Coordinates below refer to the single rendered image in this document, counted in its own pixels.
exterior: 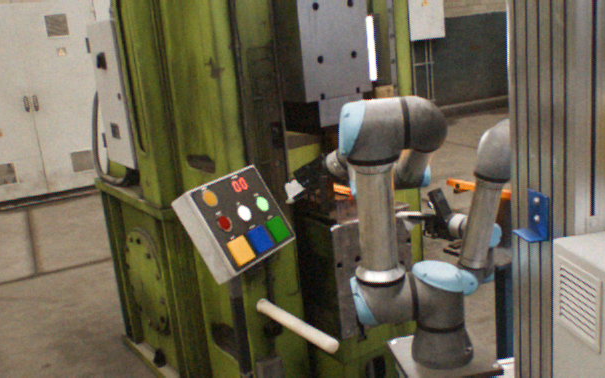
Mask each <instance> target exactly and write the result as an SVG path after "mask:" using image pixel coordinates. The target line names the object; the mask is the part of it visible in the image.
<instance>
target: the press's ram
mask: <svg viewBox="0 0 605 378"><path fill-rule="evenodd" d="M272 7H273V16H274V26H275V35H276V45H277V55H278V64H279V73H280V84H282V93H283V101H291V102H302V103H309V102H314V101H320V99H321V100H326V99H331V98H337V97H342V96H348V95H353V94H356V93H364V92H370V91H373V86H372V71H371V57H370V43H369V28H367V14H366V1H365V0H272Z"/></svg>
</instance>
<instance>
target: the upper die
mask: <svg viewBox="0 0 605 378"><path fill-rule="evenodd" d="M361 100H362V93H356V94H353V95H348V96H342V97H337V98H331V99H326V100H321V99H320V101H314V102H309V103H302V102H291V101H283V103H284V112H285V121H286V122H288V123H295V124H303V125H310V126H318V128H322V126H328V125H333V124H338V123H340V116H341V110H342V108H343V106H344V105H346V104H347V103H353V102H359V101H361Z"/></svg>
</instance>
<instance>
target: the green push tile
mask: <svg viewBox="0 0 605 378"><path fill-rule="evenodd" d="M265 225H266V227H267V228H268V230H269V232H270V233H271V235H272V237H273V238H274V240H275V242H276V243H278V242H279V241H282V240H283V239H285V238H287V237H288V236H290V233H289V231H288V229H287V228H286V226H285V224H284V223H283V221H281V219H280V218H279V216H277V217H275V218H273V219H271V220H269V221H268V222H266V223H265Z"/></svg>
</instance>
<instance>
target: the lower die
mask: <svg viewBox="0 0 605 378"><path fill-rule="evenodd" d="M314 196H315V195H314V193H313V192H312V193H310V195H309V197H310V207H311V211H312V212H314V213H315V211H316V210H315V199H314ZM303 201H304V206H305V210H308V208H309V204H308V194H307V195H305V196H303ZM316 202H317V211H318V213H319V214H321V215H325V216H328V217H331V218H334V219H336V221H337V220H341V219H344V218H347V217H350V216H353V215H357V202H356V200H354V199H352V200H351V199H350V194H349V193H346V192H342V191H338V190H335V203H336V210H335V211H333V212H331V213H330V214H329V213H323V212H321V200H320V194H318V195H317V196H316ZM308 211H309V210H308ZM347 214H349V215H348V216H347Z"/></svg>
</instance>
